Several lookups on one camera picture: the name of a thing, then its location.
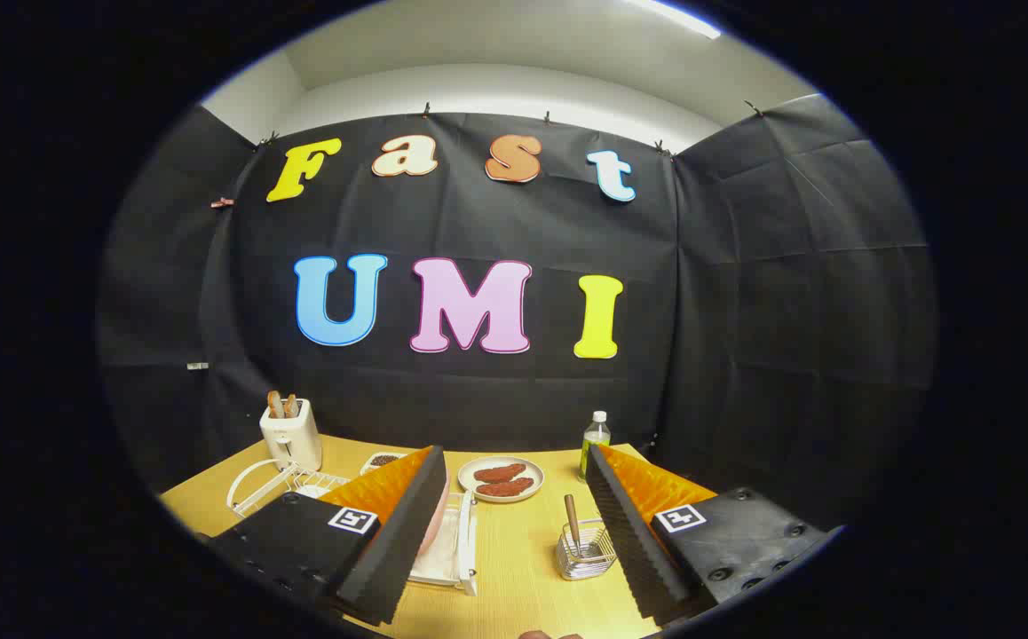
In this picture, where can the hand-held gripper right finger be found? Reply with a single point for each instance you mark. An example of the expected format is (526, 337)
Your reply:
(634, 550)

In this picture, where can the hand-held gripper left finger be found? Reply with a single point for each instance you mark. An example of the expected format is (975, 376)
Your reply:
(399, 541)

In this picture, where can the pink plate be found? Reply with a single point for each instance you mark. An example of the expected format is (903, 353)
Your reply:
(437, 528)

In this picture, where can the white divided seed dish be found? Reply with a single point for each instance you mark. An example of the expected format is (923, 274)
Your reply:
(383, 461)

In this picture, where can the white plate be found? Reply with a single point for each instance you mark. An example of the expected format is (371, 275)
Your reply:
(468, 475)

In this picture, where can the green label drink bottle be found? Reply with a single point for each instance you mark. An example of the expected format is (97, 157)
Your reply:
(596, 439)

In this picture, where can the brown meat patty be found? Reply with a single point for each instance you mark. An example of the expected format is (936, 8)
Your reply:
(501, 472)
(507, 487)

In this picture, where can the white toaster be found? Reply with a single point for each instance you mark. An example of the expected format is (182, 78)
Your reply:
(292, 439)

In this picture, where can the toasted bread slice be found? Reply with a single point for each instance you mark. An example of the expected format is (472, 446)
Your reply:
(291, 406)
(275, 405)

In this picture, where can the black backdrop cloth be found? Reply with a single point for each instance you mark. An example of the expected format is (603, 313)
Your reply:
(478, 222)

